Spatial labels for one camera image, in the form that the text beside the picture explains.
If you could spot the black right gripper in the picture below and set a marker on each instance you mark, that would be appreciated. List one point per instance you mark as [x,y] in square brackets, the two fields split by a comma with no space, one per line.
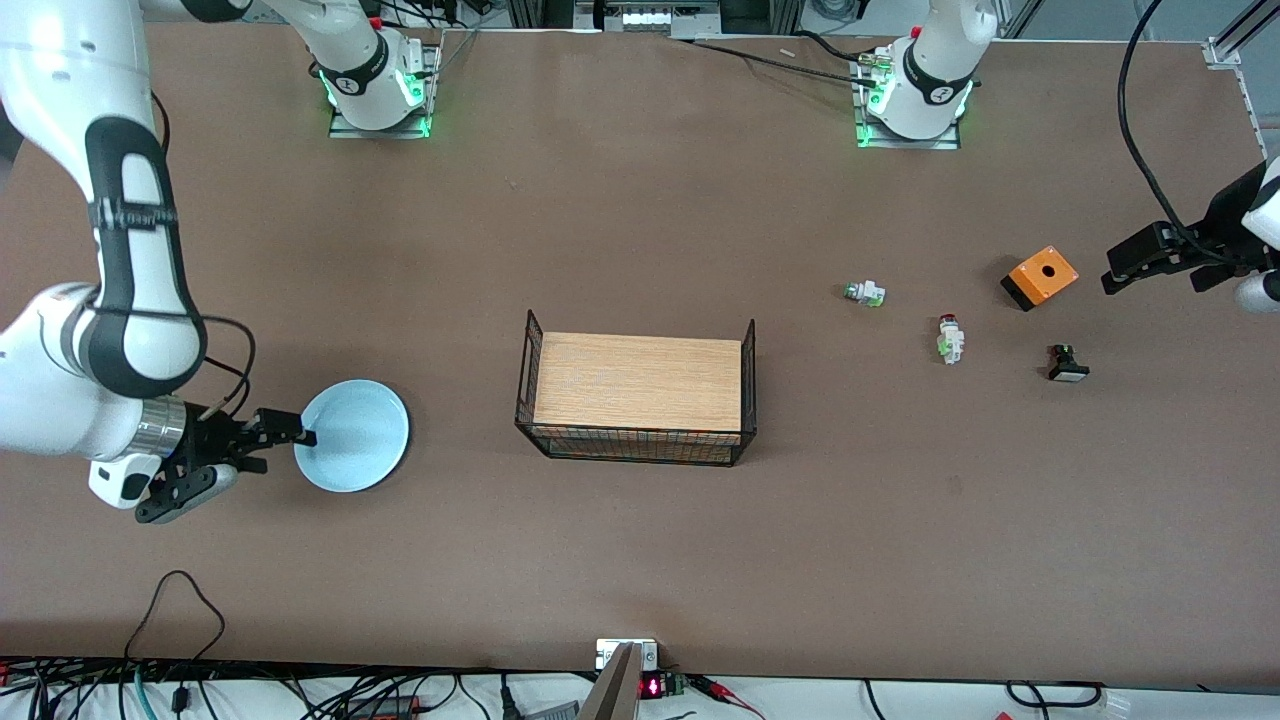
[210,436]

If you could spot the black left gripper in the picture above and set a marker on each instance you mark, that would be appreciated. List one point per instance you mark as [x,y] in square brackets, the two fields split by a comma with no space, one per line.
[1226,218]

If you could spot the light blue round plate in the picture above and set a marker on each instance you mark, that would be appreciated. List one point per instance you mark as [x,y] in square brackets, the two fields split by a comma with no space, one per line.
[355,440]

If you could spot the red push button switch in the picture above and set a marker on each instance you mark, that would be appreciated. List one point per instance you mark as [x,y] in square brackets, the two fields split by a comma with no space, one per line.
[950,342]

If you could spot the black square white-capped button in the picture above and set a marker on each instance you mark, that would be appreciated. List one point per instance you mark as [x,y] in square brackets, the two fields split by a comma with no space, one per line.
[1068,372]

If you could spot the aluminium corner profile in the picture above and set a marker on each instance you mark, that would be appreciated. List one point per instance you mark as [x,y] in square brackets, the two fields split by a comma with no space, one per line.
[1222,52]

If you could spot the black power adapter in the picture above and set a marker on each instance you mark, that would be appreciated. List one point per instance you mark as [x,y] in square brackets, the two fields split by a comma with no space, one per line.
[385,708]

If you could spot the grey plastic box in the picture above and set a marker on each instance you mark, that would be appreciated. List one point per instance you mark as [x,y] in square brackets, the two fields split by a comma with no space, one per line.
[550,712]

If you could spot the red digit display module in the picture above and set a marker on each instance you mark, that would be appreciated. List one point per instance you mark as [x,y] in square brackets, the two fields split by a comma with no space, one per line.
[652,687]

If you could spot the red and black probe clips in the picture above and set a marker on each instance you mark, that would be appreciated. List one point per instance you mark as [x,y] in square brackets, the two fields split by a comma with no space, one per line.
[715,687]

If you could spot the white lit device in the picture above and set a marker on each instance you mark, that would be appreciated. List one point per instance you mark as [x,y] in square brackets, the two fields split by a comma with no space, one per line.
[660,17]

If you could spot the orange button enclosure box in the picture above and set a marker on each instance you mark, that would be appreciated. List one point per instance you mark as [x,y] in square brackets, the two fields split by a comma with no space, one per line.
[1045,270]

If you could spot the perforated metal edge rail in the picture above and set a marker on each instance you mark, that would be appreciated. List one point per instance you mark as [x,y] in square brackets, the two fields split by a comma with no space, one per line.
[1250,110]

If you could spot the green push button switch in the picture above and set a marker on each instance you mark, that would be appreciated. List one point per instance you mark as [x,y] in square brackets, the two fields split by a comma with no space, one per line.
[868,293]

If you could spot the silver camera mount bracket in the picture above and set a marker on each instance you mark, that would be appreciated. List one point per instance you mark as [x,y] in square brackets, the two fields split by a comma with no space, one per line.
[620,690]

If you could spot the aluminium frame structure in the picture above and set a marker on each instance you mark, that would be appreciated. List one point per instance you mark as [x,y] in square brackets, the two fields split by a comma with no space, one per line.
[540,12]

